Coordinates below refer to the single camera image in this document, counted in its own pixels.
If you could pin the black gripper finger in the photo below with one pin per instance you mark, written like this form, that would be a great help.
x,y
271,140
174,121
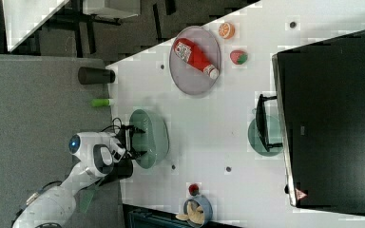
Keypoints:
x,y
136,129
134,155

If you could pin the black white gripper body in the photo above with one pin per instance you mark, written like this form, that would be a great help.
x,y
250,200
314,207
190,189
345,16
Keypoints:
x,y
124,142

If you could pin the mint green strainer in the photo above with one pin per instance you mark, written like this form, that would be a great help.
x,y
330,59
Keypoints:
x,y
153,143

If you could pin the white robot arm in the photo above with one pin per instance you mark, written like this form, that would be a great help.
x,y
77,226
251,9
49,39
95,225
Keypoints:
x,y
97,153

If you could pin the green marker tube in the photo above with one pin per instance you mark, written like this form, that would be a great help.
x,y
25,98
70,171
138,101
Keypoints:
x,y
102,102

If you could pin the red toy apple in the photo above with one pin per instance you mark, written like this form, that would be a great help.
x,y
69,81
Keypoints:
x,y
193,189

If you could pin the grey round plate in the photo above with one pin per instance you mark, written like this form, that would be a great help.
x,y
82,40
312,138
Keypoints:
x,y
188,79

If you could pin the blue bowl with chips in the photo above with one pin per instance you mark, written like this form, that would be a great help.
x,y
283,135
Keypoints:
x,y
197,211

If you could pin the red ketchup bottle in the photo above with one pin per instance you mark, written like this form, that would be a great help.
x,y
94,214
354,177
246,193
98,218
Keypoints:
x,y
193,55

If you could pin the strawberry toy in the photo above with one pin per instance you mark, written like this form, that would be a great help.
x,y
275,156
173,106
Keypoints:
x,y
238,57

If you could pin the orange slice toy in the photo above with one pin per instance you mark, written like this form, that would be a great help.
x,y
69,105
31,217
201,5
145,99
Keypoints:
x,y
226,30

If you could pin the mint green cup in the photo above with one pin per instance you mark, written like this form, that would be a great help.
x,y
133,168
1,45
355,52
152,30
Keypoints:
x,y
274,136

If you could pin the white side table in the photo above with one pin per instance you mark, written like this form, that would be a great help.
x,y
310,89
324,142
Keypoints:
x,y
23,17

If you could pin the black toaster oven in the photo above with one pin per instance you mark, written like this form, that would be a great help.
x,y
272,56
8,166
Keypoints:
x,y
320,93

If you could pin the black cylinder post upper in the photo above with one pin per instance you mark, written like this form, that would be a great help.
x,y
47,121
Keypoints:
x,y
93,76

